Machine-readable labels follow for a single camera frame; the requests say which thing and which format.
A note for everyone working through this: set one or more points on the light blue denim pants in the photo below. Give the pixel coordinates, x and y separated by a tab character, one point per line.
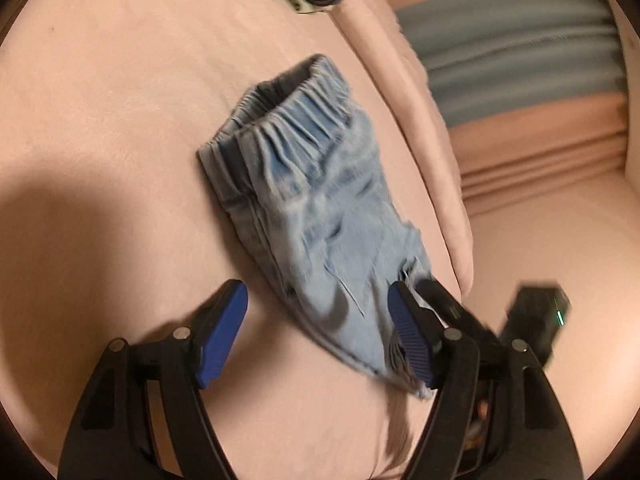
310	185

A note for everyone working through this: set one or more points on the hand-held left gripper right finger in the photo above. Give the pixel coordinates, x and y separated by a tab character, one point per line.
410	340

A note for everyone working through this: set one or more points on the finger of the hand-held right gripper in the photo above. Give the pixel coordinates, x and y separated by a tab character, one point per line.
450	307

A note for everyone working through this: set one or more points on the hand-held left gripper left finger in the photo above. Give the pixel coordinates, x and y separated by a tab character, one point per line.
222	335

